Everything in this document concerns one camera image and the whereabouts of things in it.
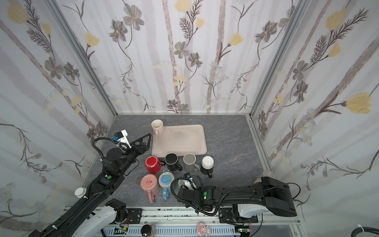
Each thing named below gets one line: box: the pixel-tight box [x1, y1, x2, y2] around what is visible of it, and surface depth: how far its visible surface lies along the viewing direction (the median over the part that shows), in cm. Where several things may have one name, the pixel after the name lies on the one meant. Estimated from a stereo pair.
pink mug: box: [140, 173, 160, 203], surface depth 76 cm
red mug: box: [145, 155, 162, 174], surface depth 88 cm
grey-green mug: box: [183, 152, 201, 173], surface depth 86 cm
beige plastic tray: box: [151, 124, 208, 158], surface depth 107 cm
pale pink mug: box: [151, 118, 164, 136], surface depth 103 cm
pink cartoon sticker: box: [196, 222, 210, 237], surface depth 69 cm
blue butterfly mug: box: [158, 171, 175, 200], surface depth 77 cm
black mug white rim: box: [164, 152, 183, 172], surface depth 88 cm
